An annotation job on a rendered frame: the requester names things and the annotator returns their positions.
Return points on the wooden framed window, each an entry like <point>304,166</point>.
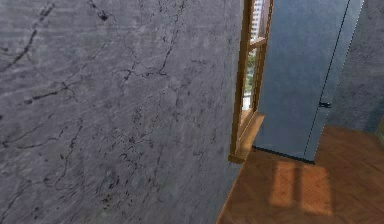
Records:
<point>240,100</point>

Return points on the blue-grey room door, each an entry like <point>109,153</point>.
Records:
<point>293,83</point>

